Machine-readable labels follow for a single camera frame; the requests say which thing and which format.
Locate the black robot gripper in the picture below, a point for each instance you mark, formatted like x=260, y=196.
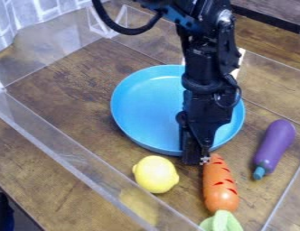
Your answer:
x=207, y=110

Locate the yellow toy lemon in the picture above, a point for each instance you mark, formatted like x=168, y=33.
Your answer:
x=156, y=174

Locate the orange toy carrot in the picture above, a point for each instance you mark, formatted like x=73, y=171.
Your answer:
x=221, y=196

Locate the blue round plate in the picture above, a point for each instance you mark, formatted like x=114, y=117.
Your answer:
x=145, y=103

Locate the purple toy eggplant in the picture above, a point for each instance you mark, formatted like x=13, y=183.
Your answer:
x=277, y=140

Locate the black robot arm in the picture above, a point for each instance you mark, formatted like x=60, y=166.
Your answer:
x=205, y=27

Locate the white patterned curtain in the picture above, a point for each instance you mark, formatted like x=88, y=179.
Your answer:
x=22, y=13

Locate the clear acrylic enclosure wall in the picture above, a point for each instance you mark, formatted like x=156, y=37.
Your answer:
x=66, y=158

